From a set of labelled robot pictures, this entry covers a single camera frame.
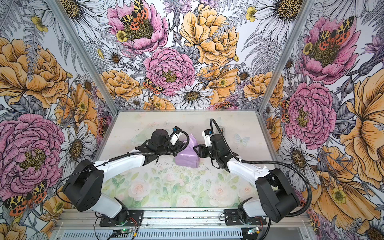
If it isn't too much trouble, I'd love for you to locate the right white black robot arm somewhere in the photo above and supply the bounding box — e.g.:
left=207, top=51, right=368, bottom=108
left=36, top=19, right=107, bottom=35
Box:
left=194, top=130, right=300, bottom=224

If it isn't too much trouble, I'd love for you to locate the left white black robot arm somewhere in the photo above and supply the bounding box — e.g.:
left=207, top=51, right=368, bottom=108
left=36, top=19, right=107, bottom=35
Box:
left=63, top=127, right=190, bottom=226

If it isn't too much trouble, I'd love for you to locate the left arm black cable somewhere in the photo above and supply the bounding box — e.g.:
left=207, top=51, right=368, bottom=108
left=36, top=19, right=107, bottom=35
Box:
left=55, top=126, right=192, bottom=199

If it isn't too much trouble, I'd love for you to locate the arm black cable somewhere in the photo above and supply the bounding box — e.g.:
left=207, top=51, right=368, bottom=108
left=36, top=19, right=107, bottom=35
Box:
left=55, top=126, right=192, bottom=199
left=207, top=118, right=313, bottom=240

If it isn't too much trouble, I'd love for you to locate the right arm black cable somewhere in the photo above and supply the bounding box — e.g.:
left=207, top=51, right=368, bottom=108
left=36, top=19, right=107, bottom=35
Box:
left=207, top=118, right=313, bottom=240

